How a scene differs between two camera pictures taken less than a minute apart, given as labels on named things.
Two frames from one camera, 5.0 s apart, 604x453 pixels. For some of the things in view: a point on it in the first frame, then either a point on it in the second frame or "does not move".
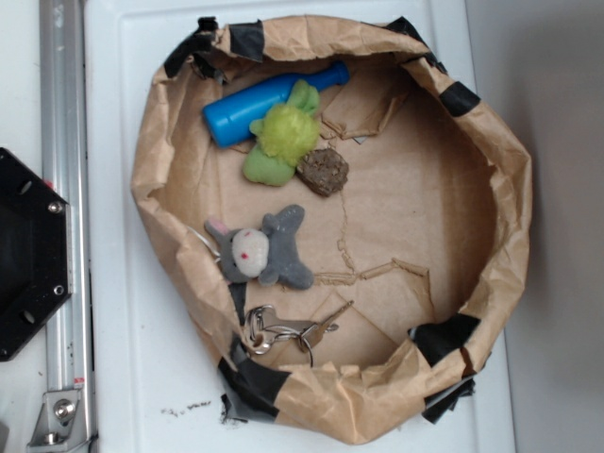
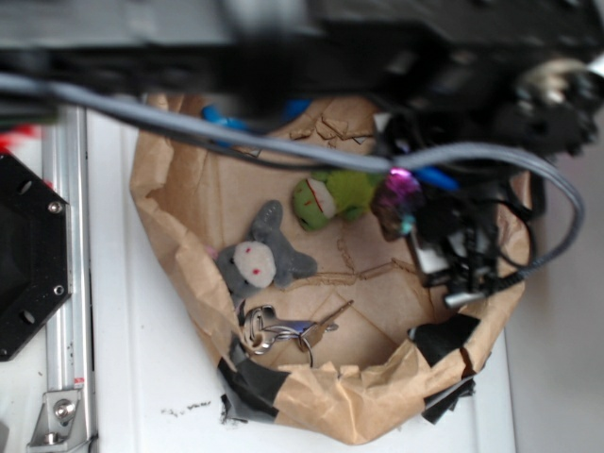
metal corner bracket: (60, 423) does not move
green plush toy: (288, 132) → (326, 195)
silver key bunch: (264, 328) does not move
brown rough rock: (324, 170) → (395, 203)
